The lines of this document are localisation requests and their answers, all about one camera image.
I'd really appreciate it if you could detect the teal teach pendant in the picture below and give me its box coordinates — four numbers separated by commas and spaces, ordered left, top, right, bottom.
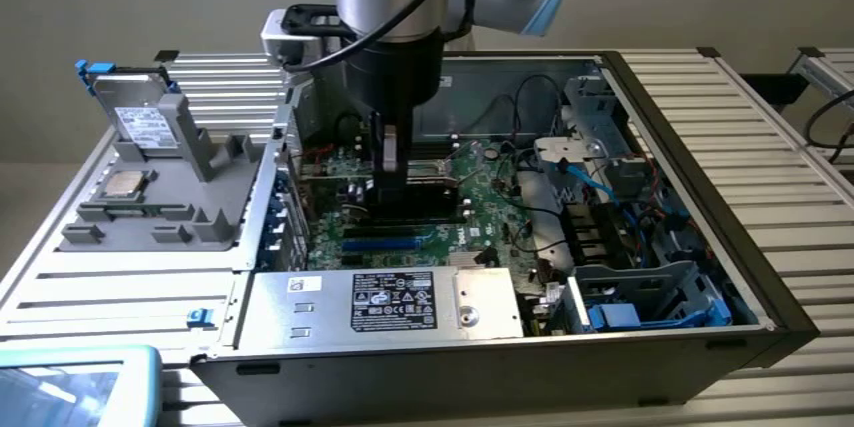
0, 344, 163, 427

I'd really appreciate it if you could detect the green motherboard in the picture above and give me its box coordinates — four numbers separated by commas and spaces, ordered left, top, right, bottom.
293, 139, 569, 298

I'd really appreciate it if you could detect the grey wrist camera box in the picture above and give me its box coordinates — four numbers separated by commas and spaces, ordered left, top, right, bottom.
261, 4, 343, 71

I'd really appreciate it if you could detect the grey parts rack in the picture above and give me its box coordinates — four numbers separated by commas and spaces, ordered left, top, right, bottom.
56, 92, 270, 254

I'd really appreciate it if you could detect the grey drive cage blue bracket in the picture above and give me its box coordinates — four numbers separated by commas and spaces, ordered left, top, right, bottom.
571, 245, 740, 334

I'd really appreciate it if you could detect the blue expansion slot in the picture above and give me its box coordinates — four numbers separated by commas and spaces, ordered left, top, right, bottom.
342, 235, 421, 252

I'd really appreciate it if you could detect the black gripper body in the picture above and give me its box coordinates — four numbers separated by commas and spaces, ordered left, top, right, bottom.
342, 36, 447, 118

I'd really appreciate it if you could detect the small silver heat sink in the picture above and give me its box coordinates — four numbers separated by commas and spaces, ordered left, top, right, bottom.
445, 250, 501, 269

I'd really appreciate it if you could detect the black open PC case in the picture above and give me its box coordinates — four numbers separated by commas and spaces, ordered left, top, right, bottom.
190, 49, 821, 427

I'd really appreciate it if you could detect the grey metal disk bay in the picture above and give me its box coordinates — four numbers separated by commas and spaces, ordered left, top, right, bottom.
558, 72, 660, 204

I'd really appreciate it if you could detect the black looped wire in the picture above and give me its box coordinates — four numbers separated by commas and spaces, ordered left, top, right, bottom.
511, 74, 563, 149

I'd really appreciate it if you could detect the blue disk carrier bracket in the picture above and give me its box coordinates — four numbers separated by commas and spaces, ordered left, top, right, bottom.
74, 60, 116, 98

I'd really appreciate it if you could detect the silver hard disk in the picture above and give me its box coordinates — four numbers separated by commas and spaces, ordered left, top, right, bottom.
91, 72, 186, 151

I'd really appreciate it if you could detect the light blue SATA wire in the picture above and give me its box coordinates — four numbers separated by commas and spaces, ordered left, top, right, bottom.
558, 158, 624, 204

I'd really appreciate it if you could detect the black expansion slot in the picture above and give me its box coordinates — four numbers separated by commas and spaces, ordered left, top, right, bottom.
345, 215, 470, 238

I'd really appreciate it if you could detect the dark blue wire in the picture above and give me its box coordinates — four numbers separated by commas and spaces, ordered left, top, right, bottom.
617, 204, 680, 261

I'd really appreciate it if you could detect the silver case side panel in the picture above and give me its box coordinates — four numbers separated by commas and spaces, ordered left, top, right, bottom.
0, 124, 282, 366

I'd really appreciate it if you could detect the black fan shroud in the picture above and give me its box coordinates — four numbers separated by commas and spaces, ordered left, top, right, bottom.
558, 200, 644, 268

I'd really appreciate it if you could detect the silver CPU chip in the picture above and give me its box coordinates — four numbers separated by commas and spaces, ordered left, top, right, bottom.
98, 169, 161, 204

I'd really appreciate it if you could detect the black thick cable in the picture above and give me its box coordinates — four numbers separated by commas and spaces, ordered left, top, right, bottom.
802, 88, 854, 164

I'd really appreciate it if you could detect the aluminium frame rail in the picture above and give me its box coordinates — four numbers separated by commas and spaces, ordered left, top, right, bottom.
786, 46, 854, 113

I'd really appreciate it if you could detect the silver power supply unit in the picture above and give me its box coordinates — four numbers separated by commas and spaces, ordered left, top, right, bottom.
233, 268, 527, 349

